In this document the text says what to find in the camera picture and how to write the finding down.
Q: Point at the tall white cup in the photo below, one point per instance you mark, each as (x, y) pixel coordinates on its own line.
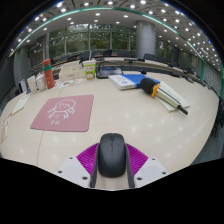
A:
(32, 85)

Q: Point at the green white paper cup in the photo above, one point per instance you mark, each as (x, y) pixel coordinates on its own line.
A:
(89, 70)

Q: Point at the pink mouse pad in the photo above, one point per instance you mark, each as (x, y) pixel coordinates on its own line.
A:
(43, 121)

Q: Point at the red drink bottle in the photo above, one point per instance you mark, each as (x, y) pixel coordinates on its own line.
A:
(49, 76)

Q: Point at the dark desk phone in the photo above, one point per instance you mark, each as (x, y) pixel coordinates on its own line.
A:
(110, 72)

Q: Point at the colourful sticker sheet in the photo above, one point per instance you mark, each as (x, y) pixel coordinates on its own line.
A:
(66, 83)

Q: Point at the white booklet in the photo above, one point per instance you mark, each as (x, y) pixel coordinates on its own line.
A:
(178, 96)

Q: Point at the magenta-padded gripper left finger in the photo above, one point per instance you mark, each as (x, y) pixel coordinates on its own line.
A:
(70, 170)

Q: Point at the white lidded mug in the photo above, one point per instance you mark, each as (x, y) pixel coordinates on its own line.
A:
(40, 82)

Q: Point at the ceiling lights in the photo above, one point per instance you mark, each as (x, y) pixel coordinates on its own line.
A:
(110, 2)

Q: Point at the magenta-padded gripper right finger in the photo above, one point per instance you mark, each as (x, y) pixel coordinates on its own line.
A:
(151, 170)

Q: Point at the black computer mouse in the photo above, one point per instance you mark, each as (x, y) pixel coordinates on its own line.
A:
(112, 156)

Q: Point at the long curved conference table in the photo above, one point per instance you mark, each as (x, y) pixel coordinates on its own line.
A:
(160, 66)

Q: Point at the dark conference chairs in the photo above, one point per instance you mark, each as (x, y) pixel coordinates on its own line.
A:
(148, 56)

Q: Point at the pale green paper sheet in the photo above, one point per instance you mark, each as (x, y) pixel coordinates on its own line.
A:
(21, 103)

